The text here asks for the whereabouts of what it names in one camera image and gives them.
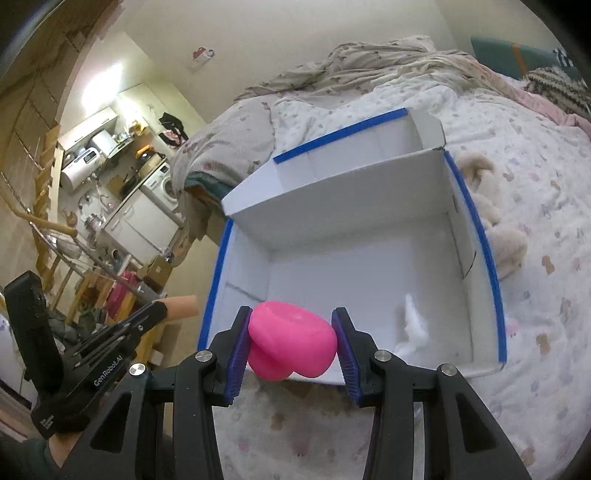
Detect white floor cabinet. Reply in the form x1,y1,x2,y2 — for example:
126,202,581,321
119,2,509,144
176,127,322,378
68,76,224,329
102,189,183,254

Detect black hanging clothes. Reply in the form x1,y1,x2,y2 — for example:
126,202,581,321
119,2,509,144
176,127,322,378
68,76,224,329
158,112,190,148

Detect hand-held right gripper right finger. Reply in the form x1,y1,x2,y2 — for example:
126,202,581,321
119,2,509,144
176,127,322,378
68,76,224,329
331,306,532,480

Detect pink soft toy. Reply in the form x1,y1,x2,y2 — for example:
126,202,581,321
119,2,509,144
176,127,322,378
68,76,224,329
248,301,338,381

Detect white water heater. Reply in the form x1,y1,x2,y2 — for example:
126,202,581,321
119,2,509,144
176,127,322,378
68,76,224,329
60,159,100,191

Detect teal headboard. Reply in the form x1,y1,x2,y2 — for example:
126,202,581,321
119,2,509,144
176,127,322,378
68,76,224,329
471,37,578,81

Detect pink blanket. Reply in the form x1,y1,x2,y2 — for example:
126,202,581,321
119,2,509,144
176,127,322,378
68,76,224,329
471,60,591,134

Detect wooden railing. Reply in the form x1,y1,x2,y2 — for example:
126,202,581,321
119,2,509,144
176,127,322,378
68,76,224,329
0,171,77,236

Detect wall sticker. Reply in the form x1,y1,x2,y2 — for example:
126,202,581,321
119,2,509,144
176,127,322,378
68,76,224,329
190,46,217,70

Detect brown striped knit cloth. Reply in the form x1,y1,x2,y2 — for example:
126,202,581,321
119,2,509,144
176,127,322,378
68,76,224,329
522,67,591,116

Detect white washing machine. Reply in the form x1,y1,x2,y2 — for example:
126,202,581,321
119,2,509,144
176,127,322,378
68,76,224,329
141,161,181,213

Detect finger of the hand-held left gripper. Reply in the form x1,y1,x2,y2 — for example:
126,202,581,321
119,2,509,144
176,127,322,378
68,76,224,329
104,301,168,344

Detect white fluffy toy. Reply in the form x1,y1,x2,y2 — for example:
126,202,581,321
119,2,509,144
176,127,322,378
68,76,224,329
394,293,430,356

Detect grey floral duvet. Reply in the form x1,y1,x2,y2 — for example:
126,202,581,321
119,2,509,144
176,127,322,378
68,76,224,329
171,37,481,217

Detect white wall cabinet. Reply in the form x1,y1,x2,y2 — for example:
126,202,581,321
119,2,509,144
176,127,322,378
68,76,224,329
58,107,118,151

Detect white cardboard box blue edges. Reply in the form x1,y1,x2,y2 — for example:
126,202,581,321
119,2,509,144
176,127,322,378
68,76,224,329
198,107,508,386

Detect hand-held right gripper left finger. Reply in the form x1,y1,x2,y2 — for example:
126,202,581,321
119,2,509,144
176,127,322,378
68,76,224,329
69,305,254,480

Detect brown cardboard box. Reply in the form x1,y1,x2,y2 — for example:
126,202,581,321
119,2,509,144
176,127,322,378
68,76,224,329
141,254,174,291

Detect cream plush toy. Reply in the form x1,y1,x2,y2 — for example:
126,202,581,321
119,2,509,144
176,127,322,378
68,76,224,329
455,152,528,280

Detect pink bag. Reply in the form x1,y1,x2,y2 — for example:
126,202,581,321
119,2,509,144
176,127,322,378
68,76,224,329
108,270,139,319

